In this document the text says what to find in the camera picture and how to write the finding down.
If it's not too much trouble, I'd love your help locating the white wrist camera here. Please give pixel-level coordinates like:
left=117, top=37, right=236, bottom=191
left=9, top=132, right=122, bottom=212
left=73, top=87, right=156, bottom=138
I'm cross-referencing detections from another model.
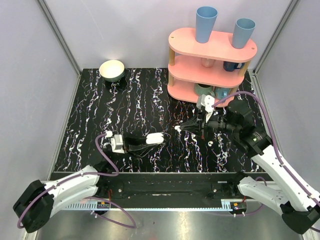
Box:
left=106, top=131, right=125, bottom=154
left=196, top=94, right=215, bottom=123

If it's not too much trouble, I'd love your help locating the black marble mat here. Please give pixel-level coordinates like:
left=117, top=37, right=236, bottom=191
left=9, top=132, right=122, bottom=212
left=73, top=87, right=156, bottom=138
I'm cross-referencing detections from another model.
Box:
left=53, top=68, right=262, bottom=173

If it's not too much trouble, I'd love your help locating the white earbud charging case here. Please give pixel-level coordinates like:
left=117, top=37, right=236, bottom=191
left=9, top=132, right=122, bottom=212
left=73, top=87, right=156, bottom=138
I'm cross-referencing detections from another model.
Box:
left=145, top=132, right=164, bottom=145

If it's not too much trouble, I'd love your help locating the left blue tumbler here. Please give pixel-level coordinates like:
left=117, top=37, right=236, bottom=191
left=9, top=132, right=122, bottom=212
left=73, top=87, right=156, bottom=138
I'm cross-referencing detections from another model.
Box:
left=195, top=6, right=218, bottom=44

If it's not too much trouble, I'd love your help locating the pink mug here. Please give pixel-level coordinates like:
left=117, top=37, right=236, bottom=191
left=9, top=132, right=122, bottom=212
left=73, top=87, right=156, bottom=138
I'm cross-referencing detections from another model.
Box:
left=200, top=58, right=216, bottom=68

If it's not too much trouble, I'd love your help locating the pink three-tier shelf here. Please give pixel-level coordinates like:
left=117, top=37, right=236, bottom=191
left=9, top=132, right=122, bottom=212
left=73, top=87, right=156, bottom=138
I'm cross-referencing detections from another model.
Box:
left=167, top=27, right=258, bottom=103

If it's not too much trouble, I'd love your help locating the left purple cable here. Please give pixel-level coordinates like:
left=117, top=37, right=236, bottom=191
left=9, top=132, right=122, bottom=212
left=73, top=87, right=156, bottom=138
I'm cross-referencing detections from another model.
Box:
left=16, top=133, right=138, bottom=230

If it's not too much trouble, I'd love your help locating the dark blue mug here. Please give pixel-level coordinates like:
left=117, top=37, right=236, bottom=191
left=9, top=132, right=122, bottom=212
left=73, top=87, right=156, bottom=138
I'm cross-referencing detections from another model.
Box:
left=223, top=61, right=245, bottom=72

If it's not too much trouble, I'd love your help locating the teal glazed mug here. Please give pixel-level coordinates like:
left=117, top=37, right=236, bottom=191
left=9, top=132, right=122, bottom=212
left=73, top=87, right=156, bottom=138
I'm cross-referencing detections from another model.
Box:
left=194, top=83, right=215, bottom=97

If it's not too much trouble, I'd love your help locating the blue tumbler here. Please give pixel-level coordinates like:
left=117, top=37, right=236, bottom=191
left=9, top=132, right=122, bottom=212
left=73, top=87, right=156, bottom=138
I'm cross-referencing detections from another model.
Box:
left=195, top=6, right=218, bottom=44
left=231, top=18, right=256, bottom=49

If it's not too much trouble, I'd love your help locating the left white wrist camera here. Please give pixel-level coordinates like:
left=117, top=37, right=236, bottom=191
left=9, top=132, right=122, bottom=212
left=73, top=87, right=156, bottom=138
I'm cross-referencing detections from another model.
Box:
left=106, top=131, right=125, bottom=154

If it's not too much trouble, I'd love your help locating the light blue butterfly mug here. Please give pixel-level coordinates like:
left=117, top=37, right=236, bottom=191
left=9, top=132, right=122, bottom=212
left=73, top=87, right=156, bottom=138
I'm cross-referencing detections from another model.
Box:
left=214, top=87, right=230, bottom=101

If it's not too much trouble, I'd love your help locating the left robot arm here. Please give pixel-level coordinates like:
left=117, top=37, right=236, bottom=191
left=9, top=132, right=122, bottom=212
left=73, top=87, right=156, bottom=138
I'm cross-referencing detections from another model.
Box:
left=12, top=131, right=164, bottom=233

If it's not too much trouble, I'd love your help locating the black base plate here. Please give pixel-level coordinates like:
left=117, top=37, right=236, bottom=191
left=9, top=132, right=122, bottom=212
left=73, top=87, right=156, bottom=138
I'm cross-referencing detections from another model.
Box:
left=95, top=172, right=256, bottom=200

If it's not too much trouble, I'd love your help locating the right blue tumbler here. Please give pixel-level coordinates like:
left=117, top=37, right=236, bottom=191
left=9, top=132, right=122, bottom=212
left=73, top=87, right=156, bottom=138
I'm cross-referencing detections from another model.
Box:
left=231, top=18, right=256, bottom=49

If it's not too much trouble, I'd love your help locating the green white bowl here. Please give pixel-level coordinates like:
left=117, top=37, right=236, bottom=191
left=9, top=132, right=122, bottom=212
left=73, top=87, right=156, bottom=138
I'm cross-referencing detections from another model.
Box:
left=99, top=59, right=125, bottom=83

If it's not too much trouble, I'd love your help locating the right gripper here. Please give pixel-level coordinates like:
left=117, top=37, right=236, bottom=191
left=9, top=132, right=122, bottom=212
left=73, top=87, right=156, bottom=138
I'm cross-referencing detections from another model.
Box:
left=180, top=107, right=240, bottom=139

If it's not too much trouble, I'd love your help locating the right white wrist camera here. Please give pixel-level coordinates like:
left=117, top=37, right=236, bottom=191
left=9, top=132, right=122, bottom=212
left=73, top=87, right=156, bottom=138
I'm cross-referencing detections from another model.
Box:
left=196, top=94, right=215, bottom=123

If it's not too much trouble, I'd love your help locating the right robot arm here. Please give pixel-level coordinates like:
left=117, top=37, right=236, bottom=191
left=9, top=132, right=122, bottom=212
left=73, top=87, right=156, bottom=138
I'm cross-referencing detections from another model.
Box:
left=175, top=100, right=320, bottom=235

